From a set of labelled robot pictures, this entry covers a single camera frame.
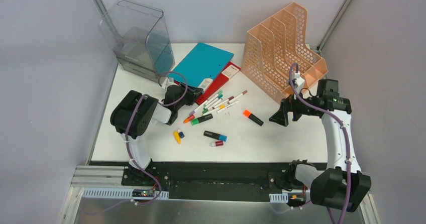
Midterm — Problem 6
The yellow cap marker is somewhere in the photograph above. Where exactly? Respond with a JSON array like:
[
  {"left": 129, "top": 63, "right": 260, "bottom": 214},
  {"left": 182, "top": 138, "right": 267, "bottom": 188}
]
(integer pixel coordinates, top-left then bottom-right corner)
[{"left": 202, "top": 104, "right": 226, "bottom": 116}]

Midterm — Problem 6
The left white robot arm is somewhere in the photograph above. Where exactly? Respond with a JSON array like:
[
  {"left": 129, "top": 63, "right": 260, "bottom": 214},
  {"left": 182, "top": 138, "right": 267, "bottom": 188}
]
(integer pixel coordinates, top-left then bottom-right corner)
[{"left": 110, "top": 83, "right": 203, "bottom": 186}]

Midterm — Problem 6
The teal folder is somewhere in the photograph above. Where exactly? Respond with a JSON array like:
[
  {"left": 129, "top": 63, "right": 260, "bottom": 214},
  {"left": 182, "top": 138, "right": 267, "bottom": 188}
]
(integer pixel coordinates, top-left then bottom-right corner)
[{"left": 168, "top": 43, "right": 234, "bottom": 87}]

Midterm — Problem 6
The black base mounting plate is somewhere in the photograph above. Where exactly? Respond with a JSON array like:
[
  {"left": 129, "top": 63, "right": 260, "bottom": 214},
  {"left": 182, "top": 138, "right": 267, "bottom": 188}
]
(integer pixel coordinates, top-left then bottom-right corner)
[{"left": 89, "top": 161, "right": 290, "bottom": 202}]

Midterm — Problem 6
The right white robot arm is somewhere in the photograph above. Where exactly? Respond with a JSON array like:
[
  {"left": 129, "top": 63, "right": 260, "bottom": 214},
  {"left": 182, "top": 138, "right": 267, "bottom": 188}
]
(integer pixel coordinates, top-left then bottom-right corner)
[{"left": 269, "top": 79, "right": 371, "bottom": 212}]

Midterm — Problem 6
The blue cap black highlighter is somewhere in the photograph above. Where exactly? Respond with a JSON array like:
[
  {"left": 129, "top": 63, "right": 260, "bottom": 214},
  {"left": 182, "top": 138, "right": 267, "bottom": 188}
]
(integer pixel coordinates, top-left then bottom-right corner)
[{"left": 203, "top": 131, "right": 227, "bottom": 142}]

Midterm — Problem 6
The red folder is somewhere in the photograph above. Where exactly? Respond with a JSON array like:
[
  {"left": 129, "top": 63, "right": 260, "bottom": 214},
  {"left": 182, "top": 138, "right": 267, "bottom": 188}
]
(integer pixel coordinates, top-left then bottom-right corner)
[{"left": 195, "top": 62, "right": 241, "bottom": 105}]

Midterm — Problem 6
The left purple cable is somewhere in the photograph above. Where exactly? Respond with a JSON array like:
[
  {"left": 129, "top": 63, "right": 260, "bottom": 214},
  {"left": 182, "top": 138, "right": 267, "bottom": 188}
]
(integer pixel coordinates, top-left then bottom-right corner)
[{"left": 83, "top": 71, "right": 189, "bottom": 215}]

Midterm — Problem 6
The green cap black highlighter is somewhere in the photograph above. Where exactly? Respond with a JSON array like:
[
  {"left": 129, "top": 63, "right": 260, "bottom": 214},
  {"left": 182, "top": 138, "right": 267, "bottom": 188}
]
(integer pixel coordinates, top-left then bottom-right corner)
[{"left": 191, "top": 114, "right": 213, "bottom": 126}]

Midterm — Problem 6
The peach plastic file rack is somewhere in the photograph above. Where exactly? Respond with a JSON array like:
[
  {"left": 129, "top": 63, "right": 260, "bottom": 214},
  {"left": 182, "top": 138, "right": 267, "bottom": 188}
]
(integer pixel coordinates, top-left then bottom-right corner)
[{"left": 241, "top": 2, "right": 328, "bottom": 103}]

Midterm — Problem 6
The teal cap marker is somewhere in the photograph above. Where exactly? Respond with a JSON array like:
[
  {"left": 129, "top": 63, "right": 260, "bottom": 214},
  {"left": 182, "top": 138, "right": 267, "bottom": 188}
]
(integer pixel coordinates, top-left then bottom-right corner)
[{"left": 205, "top": 94, "right": 223, "bottom": 109}]

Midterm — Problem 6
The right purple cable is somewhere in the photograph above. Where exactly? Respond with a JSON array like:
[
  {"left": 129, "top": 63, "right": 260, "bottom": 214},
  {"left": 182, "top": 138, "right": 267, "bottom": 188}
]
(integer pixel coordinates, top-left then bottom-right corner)
[{"left": 269, "top": 62, "right": 354, "bottom": 224}]

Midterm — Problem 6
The dark red cap marker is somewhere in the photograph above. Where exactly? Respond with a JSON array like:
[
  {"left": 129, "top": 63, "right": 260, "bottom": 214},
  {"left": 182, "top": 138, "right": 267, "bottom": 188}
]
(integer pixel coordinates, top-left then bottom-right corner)
[{"left": 213, "top": 96, "right": 234, "bottom": 108}]

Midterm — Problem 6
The orange red short marker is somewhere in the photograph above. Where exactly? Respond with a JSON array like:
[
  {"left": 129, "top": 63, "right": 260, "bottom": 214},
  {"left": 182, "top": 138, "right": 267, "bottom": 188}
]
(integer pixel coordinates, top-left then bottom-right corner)
[{"left": 183, "top": 115, "right": 195, "bottom": 124}]

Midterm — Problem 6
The clear grey drawer organizer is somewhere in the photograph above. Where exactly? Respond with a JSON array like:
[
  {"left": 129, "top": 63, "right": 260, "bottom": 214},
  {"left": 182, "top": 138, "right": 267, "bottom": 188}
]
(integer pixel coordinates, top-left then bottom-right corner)
[{"left": 99, "top": 0, "right": 175, "bottom": 82}]

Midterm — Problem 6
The brown cap marker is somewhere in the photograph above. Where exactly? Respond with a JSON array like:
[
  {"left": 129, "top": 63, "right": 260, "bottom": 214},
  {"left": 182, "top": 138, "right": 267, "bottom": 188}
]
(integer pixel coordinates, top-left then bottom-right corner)
[{"left": 228, "top": 90, "right": 248, "bottom": 104}]

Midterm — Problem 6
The purple cap marker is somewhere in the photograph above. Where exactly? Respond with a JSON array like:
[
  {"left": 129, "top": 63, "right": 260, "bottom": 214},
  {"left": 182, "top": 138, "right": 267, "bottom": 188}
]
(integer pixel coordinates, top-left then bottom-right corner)
[{"left": 189, "top": 102, "right": 205, "bottom": 116}]

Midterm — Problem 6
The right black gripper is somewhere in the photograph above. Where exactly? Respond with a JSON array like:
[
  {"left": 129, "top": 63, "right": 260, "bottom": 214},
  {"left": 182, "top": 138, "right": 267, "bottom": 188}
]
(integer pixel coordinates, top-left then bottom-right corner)
[{"left": 269, "top": 87, "right": 319, "bottom": 127}]

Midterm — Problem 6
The purple cable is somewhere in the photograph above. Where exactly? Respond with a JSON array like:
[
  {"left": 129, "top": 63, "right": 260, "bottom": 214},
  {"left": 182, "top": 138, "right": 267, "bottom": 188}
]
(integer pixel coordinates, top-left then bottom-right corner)
[
  {"left": 269, "top": 62, "right": 354, "bottom": 224},
  {"left": 83, "top": 71, "right": 189, "bottom": 215}
]

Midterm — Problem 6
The orange cap black highlighter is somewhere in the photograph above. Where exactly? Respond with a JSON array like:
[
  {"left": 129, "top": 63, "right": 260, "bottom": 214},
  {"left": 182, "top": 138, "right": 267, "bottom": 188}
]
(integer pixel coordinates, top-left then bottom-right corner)
[{"left": 243, "top": 110, "right": 264, "bottom": 126}]

